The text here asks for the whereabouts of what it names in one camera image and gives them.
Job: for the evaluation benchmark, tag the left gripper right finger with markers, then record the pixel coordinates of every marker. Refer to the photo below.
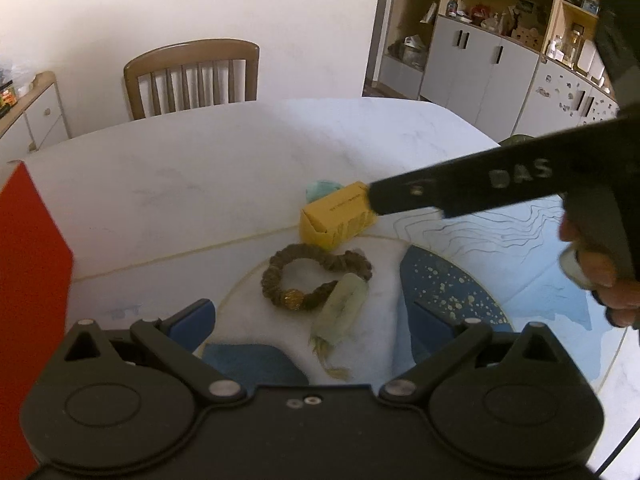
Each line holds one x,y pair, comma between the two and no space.
444,345

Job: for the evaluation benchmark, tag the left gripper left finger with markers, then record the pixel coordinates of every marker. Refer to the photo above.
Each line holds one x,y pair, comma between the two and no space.
172,343

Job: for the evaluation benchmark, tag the pale green pouch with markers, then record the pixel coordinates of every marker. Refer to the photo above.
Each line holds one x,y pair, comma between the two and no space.
335,320

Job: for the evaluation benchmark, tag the yellow cardboard box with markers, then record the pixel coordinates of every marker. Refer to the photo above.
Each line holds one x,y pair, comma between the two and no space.
335,219

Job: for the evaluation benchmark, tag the person's right hand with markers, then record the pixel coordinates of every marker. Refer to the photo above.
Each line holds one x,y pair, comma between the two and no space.
619,296

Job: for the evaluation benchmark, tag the green jacket on chair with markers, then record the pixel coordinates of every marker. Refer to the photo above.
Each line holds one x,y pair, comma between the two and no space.
515,139

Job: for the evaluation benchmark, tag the blue patterned table mat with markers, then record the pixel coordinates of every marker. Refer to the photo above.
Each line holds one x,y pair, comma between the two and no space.
500,266

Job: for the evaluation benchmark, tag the red white cardboard box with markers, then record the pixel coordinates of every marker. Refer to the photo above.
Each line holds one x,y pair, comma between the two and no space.
36,269

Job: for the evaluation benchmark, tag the wooden white sideboard cabinet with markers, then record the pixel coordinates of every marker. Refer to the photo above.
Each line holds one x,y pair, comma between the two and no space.
35,122

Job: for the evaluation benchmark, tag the wooden dining chair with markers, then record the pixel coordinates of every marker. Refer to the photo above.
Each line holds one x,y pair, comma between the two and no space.
192,74

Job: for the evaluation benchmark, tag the grey wall cabinet unit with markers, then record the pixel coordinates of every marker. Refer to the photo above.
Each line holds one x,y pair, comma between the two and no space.
508,67

